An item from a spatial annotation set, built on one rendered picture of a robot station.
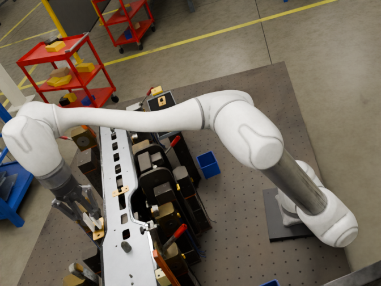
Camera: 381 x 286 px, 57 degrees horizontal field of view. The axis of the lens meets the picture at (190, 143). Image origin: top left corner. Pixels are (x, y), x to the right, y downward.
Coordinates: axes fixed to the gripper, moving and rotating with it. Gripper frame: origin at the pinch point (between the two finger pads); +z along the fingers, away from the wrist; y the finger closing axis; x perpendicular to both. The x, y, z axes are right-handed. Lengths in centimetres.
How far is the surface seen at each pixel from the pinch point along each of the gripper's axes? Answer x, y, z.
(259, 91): -118, -99, 58
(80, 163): -73, 18, 25
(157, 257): 15.9, -16.2, 10.2
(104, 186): -51, 7, 29
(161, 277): 13.7, -12.7, 23.0
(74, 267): -0.7, 16.2, 17.8
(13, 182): -217, 138, 108
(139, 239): -10.8, -5.4, 29.1
